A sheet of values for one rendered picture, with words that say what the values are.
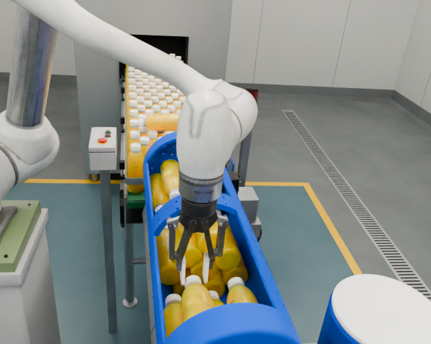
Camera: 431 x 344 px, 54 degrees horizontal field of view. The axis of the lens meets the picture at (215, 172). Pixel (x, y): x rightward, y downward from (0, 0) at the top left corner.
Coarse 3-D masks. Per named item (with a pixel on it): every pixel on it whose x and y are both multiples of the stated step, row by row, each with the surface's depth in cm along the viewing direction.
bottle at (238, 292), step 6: (234, 288) 97; (240, 288) 96; (246, 288) 96; (228, 294) 97; (234, 294) 95; (240, 294) 94; (246, 294) 94; (252, 294) 95; (228, 300) 95; (234, 300) 93; (240, 300) 93; (246, 300) 92; (252, 300) 93
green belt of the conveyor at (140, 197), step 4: (128, 192) 172; (140, 192) 172; (144, 192) 173; (128, 196) 169; (132, 196) 170; (136, 196) 170; (140, 196) 170; (144, 196) 171; (128, 200) 169; (132, 200) 169; (136, 200) 169; (140, 200) 169; (144, 200) 170; (128, 204) 169; (132, 204) 169; (136, 204) 169; (140, 204) 170; (144, 204) 170; (128, 208) 170; (132, 208) 171; (136, 208) 171; (140, 208) 171
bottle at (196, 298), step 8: (192, 288) 93; (200, 288) 93; (184, 296) 92; (192, 296) 91; (200, 296) 90; (208, 296) 92; (184, 304) 90; (192, 304) 89; (200, 304) 88; (208, 304) 89; (184, 312) 89; (192, 312) 87; (200, 312) 87; (184, 320) 88
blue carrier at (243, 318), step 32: (160, 160) 151; (224, 192) 146; (160, 224) 108; (256, 256) 95; (160, 288) 93; (256, 288) 109; (160, 320) 85; (192, 320) 77; (224, 320) 75; (256, 320) 75; (288, 320) 82
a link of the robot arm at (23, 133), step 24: (24, 24) 101; (24, 48) 105; (48, 48) 107; (24, 72) 109; (48, 72) 112; (24, 96) 113; (0, 120) 120; (24, 120) 118; (0, 144) 120; (24, 144) 120; (48, 144) 128; (24, 168) 123
